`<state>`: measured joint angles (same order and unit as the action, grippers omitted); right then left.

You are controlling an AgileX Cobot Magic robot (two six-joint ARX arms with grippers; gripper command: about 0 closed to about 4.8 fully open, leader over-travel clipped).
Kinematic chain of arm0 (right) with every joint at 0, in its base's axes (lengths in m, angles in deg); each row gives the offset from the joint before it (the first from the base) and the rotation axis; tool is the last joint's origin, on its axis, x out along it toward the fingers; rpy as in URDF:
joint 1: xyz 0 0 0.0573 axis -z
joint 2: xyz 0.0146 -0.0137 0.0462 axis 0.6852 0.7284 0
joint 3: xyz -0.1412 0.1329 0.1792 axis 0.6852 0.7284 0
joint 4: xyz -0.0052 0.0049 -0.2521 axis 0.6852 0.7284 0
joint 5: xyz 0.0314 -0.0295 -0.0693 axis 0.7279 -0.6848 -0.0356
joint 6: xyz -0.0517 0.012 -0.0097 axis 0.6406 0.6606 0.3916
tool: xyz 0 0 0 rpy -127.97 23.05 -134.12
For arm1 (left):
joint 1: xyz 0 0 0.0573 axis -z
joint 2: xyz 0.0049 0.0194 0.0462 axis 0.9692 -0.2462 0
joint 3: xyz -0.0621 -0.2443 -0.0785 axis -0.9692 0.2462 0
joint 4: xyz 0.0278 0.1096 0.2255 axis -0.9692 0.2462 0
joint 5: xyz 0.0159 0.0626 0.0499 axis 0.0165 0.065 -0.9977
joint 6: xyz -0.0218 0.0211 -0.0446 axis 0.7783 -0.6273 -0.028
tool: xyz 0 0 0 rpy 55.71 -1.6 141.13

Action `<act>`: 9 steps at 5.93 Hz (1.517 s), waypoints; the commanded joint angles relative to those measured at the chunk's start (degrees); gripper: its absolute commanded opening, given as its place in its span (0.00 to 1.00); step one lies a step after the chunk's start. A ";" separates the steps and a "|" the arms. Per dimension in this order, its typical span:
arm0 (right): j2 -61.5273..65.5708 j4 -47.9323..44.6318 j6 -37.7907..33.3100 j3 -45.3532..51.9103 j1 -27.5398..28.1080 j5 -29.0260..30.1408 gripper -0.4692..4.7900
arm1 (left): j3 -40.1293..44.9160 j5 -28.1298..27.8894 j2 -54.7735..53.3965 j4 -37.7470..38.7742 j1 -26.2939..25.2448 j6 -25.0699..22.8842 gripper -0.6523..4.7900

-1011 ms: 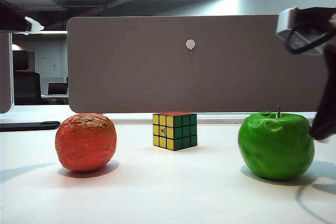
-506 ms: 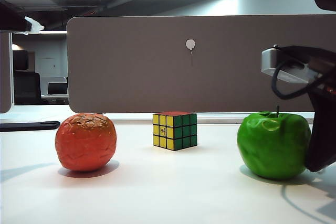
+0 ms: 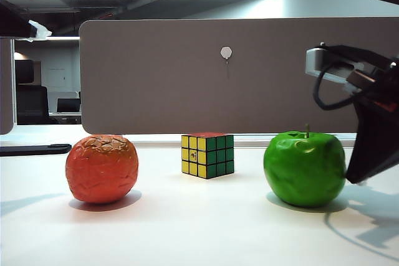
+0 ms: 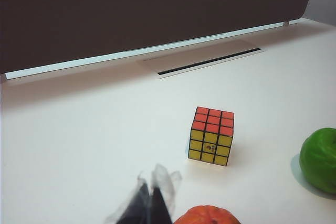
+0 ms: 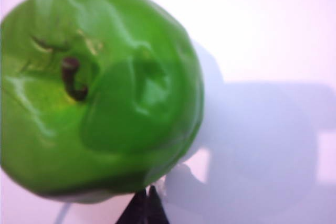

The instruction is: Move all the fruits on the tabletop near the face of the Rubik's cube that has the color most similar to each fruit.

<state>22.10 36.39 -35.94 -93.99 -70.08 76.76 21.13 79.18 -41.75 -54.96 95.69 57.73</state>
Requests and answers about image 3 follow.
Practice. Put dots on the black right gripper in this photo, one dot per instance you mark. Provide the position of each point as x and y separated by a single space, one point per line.
383 88

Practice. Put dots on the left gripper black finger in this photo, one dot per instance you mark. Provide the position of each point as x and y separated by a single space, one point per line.
15 23

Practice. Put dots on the green apple with stem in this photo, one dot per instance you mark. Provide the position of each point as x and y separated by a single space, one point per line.
302 172

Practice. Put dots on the wrinkled orange fruit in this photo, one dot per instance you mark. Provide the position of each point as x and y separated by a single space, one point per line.
99 172

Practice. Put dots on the Rubik's cube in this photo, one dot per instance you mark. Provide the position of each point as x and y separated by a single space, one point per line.
215 157

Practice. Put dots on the short ceiling light strip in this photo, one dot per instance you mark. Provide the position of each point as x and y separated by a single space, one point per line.
64 38

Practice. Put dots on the black office chair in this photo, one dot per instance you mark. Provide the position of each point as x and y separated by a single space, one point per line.
31 104

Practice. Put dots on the black background monitor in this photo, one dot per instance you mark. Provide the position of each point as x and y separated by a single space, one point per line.
68 105

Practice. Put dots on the white hexagonal pin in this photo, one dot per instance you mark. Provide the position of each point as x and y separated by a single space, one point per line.
226 52

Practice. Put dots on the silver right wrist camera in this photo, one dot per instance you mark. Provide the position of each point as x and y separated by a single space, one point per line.
315 60

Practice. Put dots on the flat black desk bracket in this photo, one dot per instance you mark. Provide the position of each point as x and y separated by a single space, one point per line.
31 150

